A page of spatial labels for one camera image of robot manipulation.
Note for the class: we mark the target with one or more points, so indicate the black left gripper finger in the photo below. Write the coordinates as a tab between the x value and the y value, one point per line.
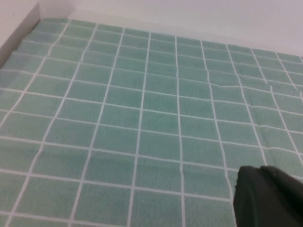
267	203

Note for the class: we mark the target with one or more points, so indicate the green checked tablecloth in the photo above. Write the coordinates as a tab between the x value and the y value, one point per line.
132	123

